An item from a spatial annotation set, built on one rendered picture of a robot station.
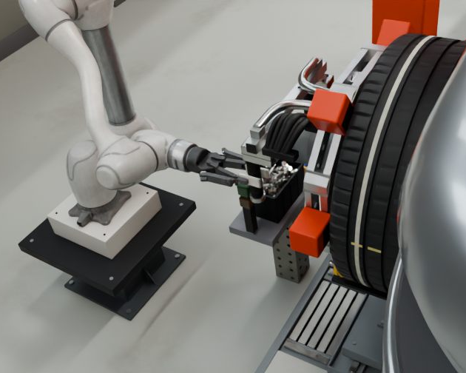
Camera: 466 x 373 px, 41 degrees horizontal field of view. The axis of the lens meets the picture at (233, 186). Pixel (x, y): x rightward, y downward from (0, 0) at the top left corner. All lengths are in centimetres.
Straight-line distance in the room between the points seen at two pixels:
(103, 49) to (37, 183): 132
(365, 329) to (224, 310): 62
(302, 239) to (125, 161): 54
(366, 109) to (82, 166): 115
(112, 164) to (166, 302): 98
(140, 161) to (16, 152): 193
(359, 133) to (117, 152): 67
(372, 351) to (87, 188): 111
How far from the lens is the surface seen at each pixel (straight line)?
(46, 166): 342
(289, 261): 243
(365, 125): 139
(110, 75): 220
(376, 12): 200
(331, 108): 139
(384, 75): 144
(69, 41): 196
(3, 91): 423
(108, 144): 174
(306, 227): 147
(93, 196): 230
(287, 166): 214
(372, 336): 209
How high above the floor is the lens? 194
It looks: 41 degrees down
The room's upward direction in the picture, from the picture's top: 10 degrees counter-clockwise
